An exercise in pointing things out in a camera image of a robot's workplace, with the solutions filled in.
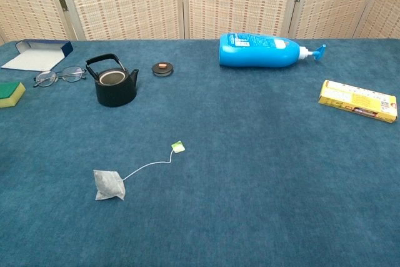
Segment black teapot lid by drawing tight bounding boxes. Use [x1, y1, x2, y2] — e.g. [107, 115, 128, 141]
[151, 62, 174, 78]

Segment tea bag with green tag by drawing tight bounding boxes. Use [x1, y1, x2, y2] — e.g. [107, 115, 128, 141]
[92, 139, 185, 201]

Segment thin-framed eyeglasses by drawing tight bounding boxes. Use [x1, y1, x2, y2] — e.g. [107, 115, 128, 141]
[32, 65, 88, 88]

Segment green and yellow sponge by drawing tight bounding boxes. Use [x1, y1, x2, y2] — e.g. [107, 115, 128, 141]
[0, 81, 26, 109]

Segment open blue white box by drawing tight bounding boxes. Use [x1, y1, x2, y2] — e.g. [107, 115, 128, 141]
[1, 39, 74, 72]

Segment blue table cloth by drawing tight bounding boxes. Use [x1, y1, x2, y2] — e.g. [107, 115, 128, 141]
[0, 38, 400, 267]

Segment black teapot with handle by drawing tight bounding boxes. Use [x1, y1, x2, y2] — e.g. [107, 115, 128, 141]
[85, 53, 140, 108]

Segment yellow cardboard box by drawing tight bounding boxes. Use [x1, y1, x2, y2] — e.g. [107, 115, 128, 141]
[317, 79, 398, 124]

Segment woven folding screen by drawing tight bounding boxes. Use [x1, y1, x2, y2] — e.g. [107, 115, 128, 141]
[0, 0, 400, 46]

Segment blue pump bottle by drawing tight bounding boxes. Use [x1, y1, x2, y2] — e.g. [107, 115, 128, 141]
[218, 32, 327, 68]

